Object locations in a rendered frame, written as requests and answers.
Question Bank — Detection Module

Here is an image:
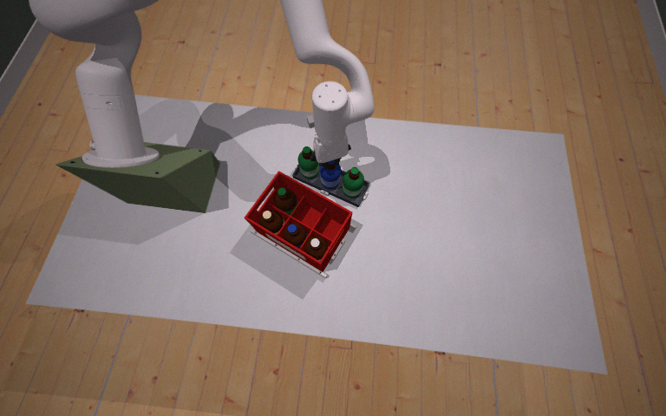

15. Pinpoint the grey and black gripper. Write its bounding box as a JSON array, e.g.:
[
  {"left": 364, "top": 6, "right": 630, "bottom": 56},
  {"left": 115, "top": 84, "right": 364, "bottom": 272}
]
[{"left": 310, "top": 132, "right": 351, "bottom": 170}]

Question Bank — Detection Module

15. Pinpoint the brown bottle with green cap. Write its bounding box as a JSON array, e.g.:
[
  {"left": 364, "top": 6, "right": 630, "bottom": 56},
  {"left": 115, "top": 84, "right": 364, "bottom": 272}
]
[{"left": 274, "top": 188, "right": 298, "bottom": 215}]

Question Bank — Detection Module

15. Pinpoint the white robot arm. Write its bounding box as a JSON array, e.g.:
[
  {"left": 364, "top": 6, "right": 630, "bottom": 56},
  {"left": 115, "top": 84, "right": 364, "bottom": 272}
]
[{"left": 29, "top": 0, "right": 375, "bottom": 167}]

